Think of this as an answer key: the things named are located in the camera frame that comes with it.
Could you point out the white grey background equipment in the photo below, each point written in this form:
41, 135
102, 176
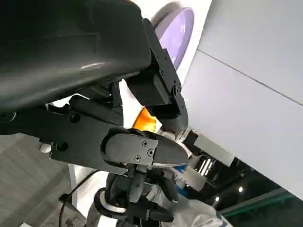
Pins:
213, 149

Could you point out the lilac plate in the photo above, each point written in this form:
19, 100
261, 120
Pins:
180, 30

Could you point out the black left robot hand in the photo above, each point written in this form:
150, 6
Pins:
71, 47

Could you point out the orange white toy bread roll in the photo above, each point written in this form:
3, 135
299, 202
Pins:
144, 120

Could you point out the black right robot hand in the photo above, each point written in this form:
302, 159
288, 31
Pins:
123, 189

